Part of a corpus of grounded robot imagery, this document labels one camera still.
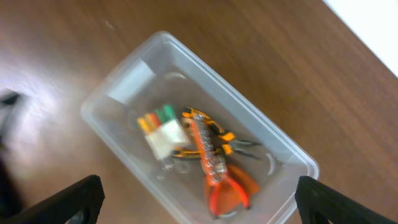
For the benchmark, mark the orange perforated plastic strip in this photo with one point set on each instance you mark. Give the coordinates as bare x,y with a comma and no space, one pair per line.
213,164

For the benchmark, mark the red handled cutting pliers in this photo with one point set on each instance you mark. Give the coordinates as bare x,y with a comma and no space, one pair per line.
226,196

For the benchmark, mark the clear pack of coloured clips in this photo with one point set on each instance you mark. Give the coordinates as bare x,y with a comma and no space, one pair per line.
163,131

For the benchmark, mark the orange black needle nose pliers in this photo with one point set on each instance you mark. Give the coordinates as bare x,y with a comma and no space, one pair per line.
232,144

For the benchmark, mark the clear plastic storage container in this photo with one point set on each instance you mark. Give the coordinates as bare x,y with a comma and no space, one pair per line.
163,71

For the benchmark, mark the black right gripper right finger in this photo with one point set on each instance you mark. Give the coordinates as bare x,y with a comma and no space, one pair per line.
319,204

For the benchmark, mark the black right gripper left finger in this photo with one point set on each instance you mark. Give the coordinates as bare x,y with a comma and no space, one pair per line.
85,196

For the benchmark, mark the orange scraper with wooden handle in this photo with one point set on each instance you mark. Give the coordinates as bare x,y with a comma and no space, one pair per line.
241,176

